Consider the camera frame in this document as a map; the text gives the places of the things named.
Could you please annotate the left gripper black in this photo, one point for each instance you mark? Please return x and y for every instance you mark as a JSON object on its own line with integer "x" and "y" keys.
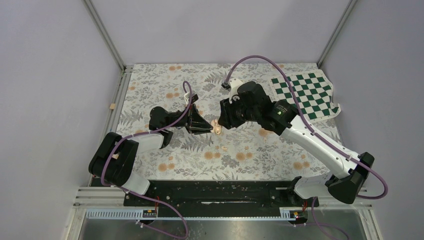
{"x": 196, "y": 123}

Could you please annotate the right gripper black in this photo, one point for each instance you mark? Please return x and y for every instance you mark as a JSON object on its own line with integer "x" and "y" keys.
{"x": 226, "y": 119}

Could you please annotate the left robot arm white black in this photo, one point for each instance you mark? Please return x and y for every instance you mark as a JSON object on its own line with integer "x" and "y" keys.
{"x": 114, "y": 160}

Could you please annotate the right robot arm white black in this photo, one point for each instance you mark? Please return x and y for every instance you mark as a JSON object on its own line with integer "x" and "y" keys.
{"x": 248, "y": 102}

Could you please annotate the floral patterned table mat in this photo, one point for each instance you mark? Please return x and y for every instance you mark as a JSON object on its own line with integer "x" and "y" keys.
{"x": 253, "y": 152}

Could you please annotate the green white checkered mat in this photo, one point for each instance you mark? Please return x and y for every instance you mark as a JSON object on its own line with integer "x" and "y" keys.
{"x": 313, "y": 91}

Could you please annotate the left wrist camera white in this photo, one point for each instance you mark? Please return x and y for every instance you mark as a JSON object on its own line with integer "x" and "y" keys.
{"x": 190, "y": 97}

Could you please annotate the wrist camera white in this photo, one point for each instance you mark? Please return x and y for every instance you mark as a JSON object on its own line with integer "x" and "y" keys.
{"x": 190, "y": 97}
{"x": 232, "y": 85}

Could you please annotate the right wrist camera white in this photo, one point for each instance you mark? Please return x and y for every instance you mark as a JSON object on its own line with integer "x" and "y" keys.
{"x": 232, "y": 85}

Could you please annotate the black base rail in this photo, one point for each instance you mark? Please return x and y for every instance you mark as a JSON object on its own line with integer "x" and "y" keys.
{"x": 219, "y": 199}

